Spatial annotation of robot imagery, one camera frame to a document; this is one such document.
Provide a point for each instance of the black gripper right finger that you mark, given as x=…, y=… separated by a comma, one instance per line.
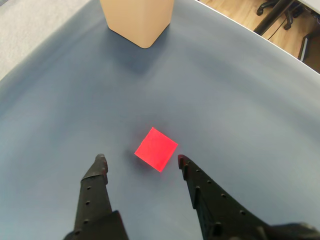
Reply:
x=220, y=215

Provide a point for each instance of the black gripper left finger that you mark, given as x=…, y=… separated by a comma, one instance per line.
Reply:
x=92, y=200

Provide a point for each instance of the red cube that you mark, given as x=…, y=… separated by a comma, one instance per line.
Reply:
x=156, y=148

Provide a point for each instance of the beige rounded box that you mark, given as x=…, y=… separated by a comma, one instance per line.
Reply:
x=137, y=22

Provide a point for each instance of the blue-grey table mat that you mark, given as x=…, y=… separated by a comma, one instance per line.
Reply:
x=225, y=107

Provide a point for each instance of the black office chair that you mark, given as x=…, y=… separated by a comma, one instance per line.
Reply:
x=288, y=23

